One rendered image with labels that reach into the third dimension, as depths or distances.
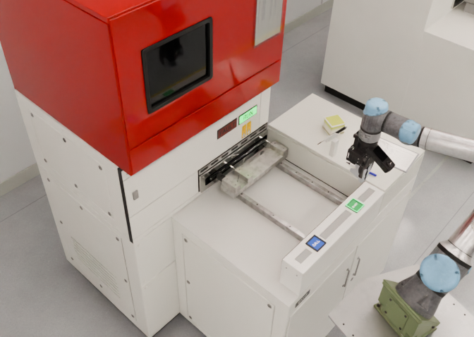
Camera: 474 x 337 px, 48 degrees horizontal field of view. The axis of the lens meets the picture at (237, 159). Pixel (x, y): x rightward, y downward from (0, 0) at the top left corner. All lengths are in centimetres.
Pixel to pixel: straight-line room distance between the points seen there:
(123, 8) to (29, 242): 210
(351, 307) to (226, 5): 115
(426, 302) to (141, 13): 128
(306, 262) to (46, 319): 158
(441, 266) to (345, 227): 47
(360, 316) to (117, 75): 118
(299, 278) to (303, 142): 70
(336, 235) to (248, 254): 35
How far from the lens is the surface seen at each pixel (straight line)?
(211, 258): 221
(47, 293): 315
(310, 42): 507
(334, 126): 241
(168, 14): 166
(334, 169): 235
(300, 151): 243
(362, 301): 208
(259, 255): 213
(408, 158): 243
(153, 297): 256
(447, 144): 192
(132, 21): 157
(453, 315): 215
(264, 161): 241
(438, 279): 176
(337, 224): 210
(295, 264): 195
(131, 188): 198
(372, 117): 184
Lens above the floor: 251
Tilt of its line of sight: 43 degrees down
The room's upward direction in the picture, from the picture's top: 2 degrees clockwise
